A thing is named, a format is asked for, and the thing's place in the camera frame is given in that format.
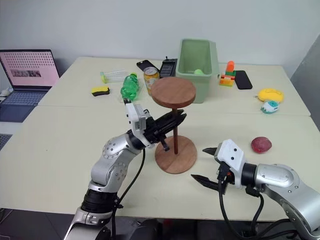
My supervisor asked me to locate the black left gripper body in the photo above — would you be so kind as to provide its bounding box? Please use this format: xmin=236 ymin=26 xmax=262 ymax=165
xmin=143 ymin=115 xmax=171 ymax=153

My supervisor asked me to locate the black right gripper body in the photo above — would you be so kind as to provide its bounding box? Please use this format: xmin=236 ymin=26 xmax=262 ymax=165
xmin=214 ymin=161 xmax=237 ymax=196

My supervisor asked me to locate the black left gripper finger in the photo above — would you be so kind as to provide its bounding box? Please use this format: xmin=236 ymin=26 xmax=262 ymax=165
xmin=156 ymin=112 xmax=188 ymax=137
xmin=155 ymin=110 xmax=180 ymax=129

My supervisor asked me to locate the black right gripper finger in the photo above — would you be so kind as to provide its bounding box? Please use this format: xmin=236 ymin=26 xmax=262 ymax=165
xmin=201 ymin=147 xmax=219 ymax=158
xmin=190 ymin=173 xmax=221 ymax=193

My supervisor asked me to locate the wooden pole with round top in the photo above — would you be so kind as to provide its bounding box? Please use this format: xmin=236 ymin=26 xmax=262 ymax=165
xmin=150 ymin=76 xmax=197 ymax=155

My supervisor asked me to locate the round wooden base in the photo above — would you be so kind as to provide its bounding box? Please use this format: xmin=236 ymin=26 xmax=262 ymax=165
xmin=154 ymin=134 xmax=198 ymax=175

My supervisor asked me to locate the red round fruit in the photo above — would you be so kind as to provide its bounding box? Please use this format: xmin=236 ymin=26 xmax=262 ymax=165
xmin=250 ymin=136 xmax=273 ymax=154

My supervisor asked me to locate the yellow drink can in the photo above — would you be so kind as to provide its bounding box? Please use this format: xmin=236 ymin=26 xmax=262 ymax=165
xmin=143 ymin=66 xmax=161 ymax=96

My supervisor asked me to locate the green plastic bin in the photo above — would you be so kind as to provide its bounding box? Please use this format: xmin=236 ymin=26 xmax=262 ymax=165
xmin=175 ymin=37 xmax=218 ymax=104

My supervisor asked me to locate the green plastic bottle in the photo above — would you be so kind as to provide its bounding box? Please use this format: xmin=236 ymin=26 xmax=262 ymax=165
xmin=120 ymin=72 xmax=141 ymax=102

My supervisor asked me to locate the black remote control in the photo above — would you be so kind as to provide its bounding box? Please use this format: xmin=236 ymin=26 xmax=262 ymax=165
xmin=158 ymin=56 xmax=179 ymax=79

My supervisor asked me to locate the black smartphone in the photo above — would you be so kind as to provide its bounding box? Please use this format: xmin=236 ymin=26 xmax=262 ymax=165
xmin=136 ymin=59 xmax=161 ymax=75
xmin=234 ymin=69 xmax=254 ymax=91

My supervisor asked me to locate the yellow and black sponge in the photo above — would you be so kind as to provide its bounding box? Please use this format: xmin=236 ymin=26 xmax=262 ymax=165
xmin=90 ymin=85 xmax=111 ymax=98

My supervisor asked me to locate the colourful toy brick tower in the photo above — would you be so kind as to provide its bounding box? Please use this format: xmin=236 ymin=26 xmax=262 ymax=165
xmin=218 ymin=60 xmax=237 ymax=87

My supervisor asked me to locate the white and teal toy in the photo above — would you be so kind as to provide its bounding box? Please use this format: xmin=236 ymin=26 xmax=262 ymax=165
xmin=260 ymin=99 xmax=281 ymax=115

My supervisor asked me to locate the dark rounded shape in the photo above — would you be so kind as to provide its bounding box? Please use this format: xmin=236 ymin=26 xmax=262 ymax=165
xmin=136 ymin=217 xmax=163 ymax=240

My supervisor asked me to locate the yellow soft toy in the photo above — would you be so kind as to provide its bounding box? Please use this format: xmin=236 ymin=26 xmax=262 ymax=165
xmin=257 ymin=87 xmax=285 ymax=104

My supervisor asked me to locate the open laptop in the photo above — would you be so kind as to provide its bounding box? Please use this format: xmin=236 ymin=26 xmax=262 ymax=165
xmin=0 ymin=48 xmax=61 ymax=124

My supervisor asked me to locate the grey perforated panel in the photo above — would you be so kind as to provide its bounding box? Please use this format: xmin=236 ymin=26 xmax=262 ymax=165
xmin=0 ymin=133 xmax=13 ymax=151

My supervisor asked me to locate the white computer mouse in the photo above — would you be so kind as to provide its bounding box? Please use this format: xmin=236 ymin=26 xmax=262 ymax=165
xmin=0 ymin=87 xmax=14 ymax=98

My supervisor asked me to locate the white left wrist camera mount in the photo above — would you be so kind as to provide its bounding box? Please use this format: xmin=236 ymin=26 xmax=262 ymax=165
xmin=124 ymin=102 xmax=154 ymax=149

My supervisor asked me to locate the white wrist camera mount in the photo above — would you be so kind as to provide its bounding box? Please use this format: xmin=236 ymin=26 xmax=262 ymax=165
xmin=124 ymin=102 xmax=154 ymax=149
xmin=213 ymin=139 xmax=247 ymax=189

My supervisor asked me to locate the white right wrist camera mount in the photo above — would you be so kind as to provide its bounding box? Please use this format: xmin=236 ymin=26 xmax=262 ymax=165
xmin=213 ymin=139 xmax=247 ymax=189

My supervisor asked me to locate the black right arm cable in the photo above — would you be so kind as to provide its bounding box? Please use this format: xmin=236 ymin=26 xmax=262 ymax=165
xmin=218 ymin=179 xmax=301 ymax=240

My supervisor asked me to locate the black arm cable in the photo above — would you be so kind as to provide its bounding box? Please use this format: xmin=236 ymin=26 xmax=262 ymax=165
xmin=218 ymin=179 xmax=301 ymax=240
xmin=110 ymin=148 xmax=147 ymax=240

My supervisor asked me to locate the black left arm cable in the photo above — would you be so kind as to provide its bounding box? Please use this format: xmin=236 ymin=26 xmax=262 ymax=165
xmin=110 ymin=148 xmax=147 ymax=240

